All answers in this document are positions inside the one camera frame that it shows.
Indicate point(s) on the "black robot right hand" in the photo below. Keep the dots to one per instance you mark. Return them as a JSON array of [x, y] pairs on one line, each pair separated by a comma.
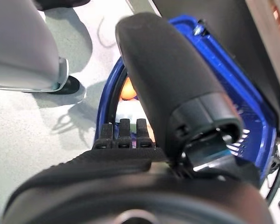
[[163, 70]]

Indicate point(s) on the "blue plastic shopping basket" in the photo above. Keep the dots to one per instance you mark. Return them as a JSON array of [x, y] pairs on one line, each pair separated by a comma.
[[221, 67]]

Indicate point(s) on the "orange fruit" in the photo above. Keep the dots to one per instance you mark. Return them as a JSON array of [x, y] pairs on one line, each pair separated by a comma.
[[128, 91]]

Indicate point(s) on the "green white napa cabbage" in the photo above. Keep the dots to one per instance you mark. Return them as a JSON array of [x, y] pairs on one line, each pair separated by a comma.
[[128, 113]]

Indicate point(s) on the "black robot right foot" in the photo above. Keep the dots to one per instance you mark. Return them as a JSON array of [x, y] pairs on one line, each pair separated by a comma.
[[71, 85]]

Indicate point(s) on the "black robot foot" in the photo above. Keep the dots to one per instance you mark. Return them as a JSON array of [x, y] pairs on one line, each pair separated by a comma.
[[60, 3], [71, 85]]

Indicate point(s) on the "black robot left foot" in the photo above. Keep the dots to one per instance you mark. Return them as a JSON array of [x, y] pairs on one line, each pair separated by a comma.
[[60, 3]]

